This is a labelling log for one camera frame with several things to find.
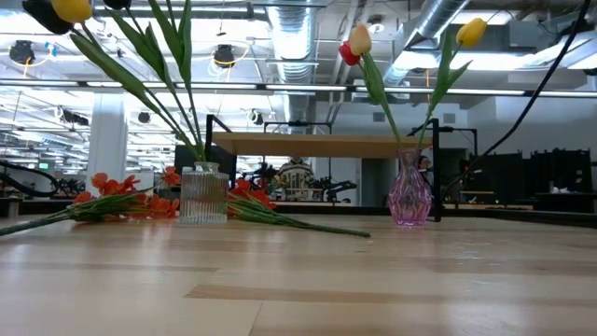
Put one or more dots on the orange artificial flower bunch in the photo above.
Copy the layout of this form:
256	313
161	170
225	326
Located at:
242	189
112	186

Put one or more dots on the yellow artificial tulip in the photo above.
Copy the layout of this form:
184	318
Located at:
72	9
472	32

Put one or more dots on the black background robot arm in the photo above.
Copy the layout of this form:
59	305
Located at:
333	189

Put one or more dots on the person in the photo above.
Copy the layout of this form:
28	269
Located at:
296	179
426	164

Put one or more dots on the black ceiling device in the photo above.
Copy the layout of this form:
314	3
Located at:
256	117
143	117
224	56
22	51

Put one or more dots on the clear ribbed glass vase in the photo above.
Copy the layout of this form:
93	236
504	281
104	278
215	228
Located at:
204	196

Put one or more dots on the pink ribbed glass vase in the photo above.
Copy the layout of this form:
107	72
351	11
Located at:
410	200

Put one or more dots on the long ceiling light strip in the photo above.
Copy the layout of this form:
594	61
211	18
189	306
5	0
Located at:
140	84
485	92

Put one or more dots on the white round pillar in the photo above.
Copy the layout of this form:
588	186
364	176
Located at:
106	140

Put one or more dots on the black office partition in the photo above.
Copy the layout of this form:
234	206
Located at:
559	177

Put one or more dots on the wooden shelf black frame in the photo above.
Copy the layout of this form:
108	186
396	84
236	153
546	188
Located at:
317	145

